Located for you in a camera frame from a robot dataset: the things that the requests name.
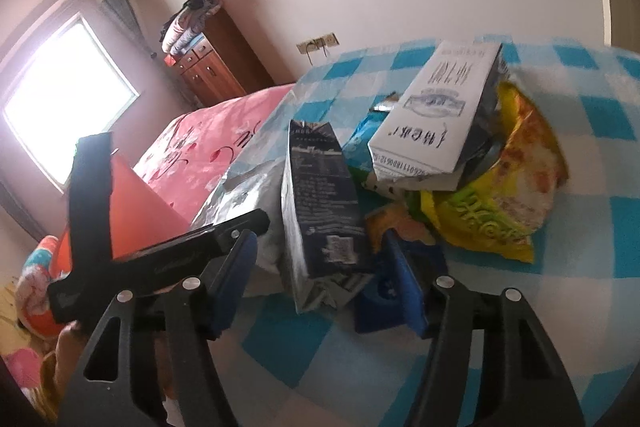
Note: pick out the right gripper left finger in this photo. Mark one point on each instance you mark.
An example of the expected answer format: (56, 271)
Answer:
(115, 382)

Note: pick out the blue tissue pack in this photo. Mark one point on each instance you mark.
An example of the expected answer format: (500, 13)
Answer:
(396, 294)

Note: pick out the yellow chip bag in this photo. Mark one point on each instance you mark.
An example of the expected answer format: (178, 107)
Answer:
(498, 212)

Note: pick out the white milk carton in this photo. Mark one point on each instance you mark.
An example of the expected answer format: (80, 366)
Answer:
(441, 120)

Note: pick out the orange plastic trash bucket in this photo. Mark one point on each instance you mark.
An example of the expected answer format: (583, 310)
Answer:
(139, 217)

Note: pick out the person's left hand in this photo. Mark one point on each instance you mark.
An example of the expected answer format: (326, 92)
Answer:
(58, 366)

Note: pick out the colourful pillow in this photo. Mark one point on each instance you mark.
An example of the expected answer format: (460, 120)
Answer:
(31, 299)

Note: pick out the blue checkered plastic tablecloth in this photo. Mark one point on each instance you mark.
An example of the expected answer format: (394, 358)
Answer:
(282, 368)

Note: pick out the pink heart bed blanket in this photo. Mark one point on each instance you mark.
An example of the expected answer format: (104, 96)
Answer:
(187, 160)

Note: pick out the bright window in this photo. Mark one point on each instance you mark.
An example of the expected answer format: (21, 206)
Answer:
(68, 89)

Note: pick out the brown wooden cabinet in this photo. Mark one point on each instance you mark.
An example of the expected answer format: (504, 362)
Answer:
(220, 64)

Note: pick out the grey window curtain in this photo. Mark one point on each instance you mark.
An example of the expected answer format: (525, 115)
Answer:
(121, 13)

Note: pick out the folded clothes pile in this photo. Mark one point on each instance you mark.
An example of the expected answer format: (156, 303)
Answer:
(186, 24)

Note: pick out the wall power outlet strip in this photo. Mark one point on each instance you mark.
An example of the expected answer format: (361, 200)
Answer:
(318, 44)

